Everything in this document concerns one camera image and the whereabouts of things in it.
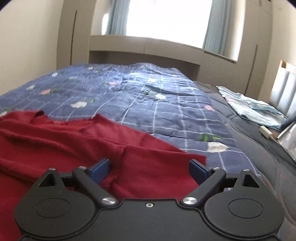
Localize dark red knit garment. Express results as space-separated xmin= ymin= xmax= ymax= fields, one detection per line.
xmin=1 ymin=111 xmax=206 ymax=240

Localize dark grey bed sheet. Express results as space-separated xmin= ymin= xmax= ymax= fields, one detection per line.
xmin=194 ymin=81 xmax=295 ymax=240

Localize small white box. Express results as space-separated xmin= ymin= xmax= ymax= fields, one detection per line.
xmin=259 ymin=126 xmax=273 ymax=140

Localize light blue folded cloth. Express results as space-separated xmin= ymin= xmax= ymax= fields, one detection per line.
xmin=217 ymin=86 xmax=287 ymax=131

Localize blue plaid floral quilt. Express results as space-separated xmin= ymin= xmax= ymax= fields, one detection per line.
xmin=1 ymin=63 xmax=258 ymax=173

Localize grey padded wooden headboard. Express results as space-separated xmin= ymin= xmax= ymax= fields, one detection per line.
xmin=269 ymin=60 xmax=296 ymax=117

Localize right teal curtain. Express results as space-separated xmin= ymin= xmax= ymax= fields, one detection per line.
xmin=203 ymin=0 xmax=231 ymax=55

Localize teal curtain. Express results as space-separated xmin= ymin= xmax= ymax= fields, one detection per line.
xmin=203 ymin=0 xmax=231 ymax=55
xmin=106 ymin=0 xmax=130 ymax=36

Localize beige built-in wardrobe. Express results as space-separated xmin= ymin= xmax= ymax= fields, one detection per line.
xmin=57 ymin=1 xmax=273 ymax=98

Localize left teal curtain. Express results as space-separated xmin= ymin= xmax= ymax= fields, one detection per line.
xmin=106 ymin=0 xmax=130 ymax=36

